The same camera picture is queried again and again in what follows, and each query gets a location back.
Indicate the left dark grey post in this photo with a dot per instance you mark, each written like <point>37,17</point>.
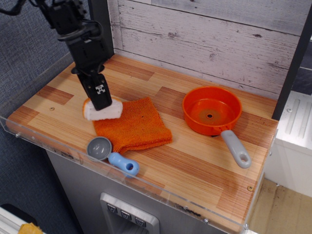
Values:
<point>99,12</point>

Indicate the toy bread slice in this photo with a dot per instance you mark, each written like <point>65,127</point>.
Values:
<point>112,112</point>

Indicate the orange toy pan grey handle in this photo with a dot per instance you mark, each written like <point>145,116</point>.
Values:
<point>214,111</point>

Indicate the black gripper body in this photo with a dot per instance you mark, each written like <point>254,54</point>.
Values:
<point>89,55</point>

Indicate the dark grey post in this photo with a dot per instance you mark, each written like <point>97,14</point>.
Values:
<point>99,12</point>
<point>294,66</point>

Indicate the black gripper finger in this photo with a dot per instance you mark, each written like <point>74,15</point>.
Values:
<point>96,89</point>

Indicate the yellow object at corner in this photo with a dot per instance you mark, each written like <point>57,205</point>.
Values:
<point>29,228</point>

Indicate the silver dispenser panel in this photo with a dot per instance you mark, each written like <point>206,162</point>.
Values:
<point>124,218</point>

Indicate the white grooved board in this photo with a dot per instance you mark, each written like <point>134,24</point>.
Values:
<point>295,124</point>

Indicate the grey scoop blue handle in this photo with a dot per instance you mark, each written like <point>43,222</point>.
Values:
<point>100,149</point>

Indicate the right dark grey post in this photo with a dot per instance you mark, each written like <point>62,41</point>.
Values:
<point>294,66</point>

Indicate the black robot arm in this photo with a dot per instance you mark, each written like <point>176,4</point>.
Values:
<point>39,37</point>

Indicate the orange knitted cloth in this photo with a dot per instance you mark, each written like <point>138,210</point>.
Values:
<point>140,127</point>

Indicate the clear acrylic guard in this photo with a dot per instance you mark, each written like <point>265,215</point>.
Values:
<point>195,172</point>

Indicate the grey toy fridge cabinet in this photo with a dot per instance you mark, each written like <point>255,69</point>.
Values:
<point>83,188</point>

